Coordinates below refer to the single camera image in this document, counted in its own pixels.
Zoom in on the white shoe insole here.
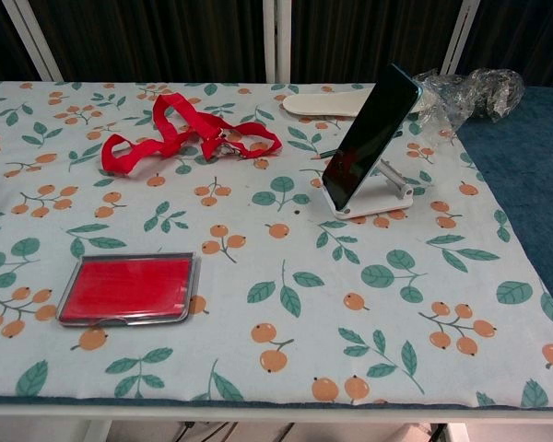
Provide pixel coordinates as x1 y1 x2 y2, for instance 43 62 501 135
282 88 426 119

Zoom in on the clear badge holder red card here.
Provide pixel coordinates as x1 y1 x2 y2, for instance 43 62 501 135
55 250 201 330

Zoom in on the crumpled clear plastic bag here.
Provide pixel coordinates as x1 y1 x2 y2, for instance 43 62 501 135
411 67 527 145

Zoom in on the red lanyard strap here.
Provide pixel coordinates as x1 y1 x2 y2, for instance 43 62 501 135
100 93 284 179

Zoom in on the black smartphone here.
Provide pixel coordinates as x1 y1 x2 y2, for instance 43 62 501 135
323 63 424 215

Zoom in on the floral print tablecloth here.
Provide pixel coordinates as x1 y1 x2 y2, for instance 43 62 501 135
0 80 553 411

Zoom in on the dark pleated curtain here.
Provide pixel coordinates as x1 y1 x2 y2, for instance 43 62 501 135
0 0 553 88

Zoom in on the white metal frame post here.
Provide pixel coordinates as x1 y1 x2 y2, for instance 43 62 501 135
436 0 484 77
2 0 65 83
262 0 294 85

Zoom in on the white folding phone stand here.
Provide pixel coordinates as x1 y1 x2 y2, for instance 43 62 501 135
321 157 417 220

